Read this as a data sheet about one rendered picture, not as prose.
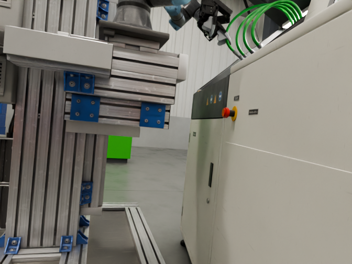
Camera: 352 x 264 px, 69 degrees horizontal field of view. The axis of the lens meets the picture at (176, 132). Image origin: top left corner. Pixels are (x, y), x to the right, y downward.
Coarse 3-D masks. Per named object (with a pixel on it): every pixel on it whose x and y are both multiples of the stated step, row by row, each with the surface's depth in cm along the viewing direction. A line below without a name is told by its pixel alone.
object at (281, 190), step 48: (288, 48) 57; (336, 48) 42; (240, 96) 83; (288, 96) 55; (336, 96) 41; (240, 144) 79; (288, 144) 54; (336, 144) 40; (240, 192) 75; (288, 192) 52; (336, 192) 39; (240, 240) 72; (288, 240) 50; (336, 240) 38
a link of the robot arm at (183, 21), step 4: (184, 8) 140; (184, 12) 140; (184, 16) 140; (188, 16) 141; (172, 20) 140; (180, 20) 138; (184, 20) 142; (188, 20) 144; (172, 24) 142; (176, 24) 142; (180, 24) 142; (184, 24) 145; (176, 28) 143
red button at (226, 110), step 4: (224, 108) 86; (228, 108) 85; (236, 108) 85; (224, 112) 85; (228, 112) 85; (232, 112) 86; (236, 112) 84; (224, 116) 86; (228, 116) 86; (232, 116) 87; (236, 116) 85; (232, 120) 88
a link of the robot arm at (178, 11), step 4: (164, 8) 133; (168, 8) 127; (172, 8) 127; (176, 8) 127; (180, 8) 130; (168, 12) 129; (172, 12) 128; (176, 12) 129; (180, 12) 132; (172, 16) 133; (176, 16) 133; (180, 16) 135; (176, 20) 138
